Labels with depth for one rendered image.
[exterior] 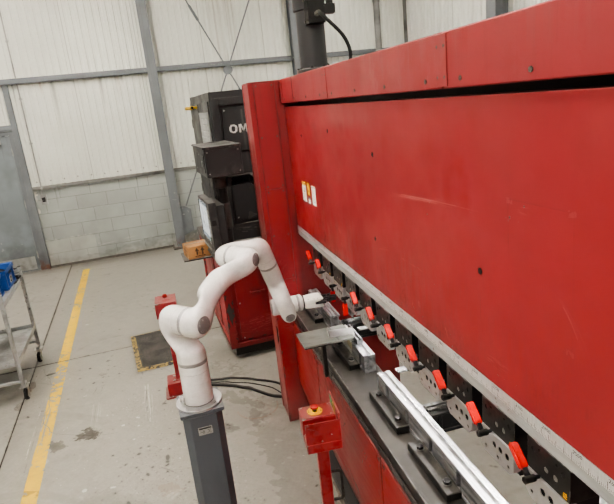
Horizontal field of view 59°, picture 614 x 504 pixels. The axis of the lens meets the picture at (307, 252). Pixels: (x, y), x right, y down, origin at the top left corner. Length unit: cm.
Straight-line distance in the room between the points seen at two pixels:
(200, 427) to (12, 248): 750
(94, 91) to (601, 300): 864
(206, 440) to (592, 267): 173
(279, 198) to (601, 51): 263
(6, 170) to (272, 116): 651
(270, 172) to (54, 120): 623
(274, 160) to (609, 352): 259
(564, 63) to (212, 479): 205
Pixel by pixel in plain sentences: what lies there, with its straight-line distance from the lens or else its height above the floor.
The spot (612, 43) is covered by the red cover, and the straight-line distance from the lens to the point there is 105.
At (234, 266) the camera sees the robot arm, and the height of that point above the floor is 152.
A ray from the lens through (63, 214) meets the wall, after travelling 944.
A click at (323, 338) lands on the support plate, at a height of 100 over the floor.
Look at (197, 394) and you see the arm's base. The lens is 233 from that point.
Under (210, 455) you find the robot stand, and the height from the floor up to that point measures 79.
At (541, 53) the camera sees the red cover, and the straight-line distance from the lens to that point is 118.
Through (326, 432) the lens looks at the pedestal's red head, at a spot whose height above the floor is 76.
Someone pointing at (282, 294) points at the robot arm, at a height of 128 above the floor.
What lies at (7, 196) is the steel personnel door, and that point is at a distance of 946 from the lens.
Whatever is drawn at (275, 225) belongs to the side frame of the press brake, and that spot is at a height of 142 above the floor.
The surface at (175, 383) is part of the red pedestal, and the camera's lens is 456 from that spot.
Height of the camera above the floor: 217
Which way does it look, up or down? 16 degrees down
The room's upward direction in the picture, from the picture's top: 6 degrees counter-clockwise
